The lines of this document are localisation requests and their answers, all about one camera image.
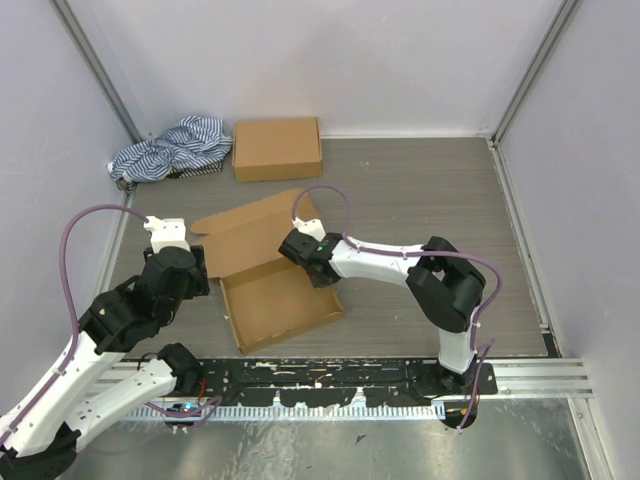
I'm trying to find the blue striped crumpled cloth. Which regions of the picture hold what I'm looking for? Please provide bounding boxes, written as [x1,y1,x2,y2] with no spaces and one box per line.
[107,116,234,191]

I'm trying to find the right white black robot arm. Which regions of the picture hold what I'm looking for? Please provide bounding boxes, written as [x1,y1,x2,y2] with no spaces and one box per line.
[279,228,486,395]

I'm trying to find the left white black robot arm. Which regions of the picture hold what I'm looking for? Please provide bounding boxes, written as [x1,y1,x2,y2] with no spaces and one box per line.
[1,246,210,479]

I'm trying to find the aluminium frame rail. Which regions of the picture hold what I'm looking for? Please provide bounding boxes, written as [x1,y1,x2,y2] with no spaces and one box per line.
[490,358,593,399]

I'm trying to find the slotted grey cable duct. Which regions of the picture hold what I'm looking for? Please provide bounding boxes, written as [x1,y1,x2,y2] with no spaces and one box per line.
[119,399,446,422]

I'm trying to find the brown cardboard blanks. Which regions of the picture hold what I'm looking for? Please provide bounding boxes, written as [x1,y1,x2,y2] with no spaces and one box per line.
[191,189,344,354]

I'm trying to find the brown cardboard box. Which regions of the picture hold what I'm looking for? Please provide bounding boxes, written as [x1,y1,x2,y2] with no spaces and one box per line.
[232,117,323,183]

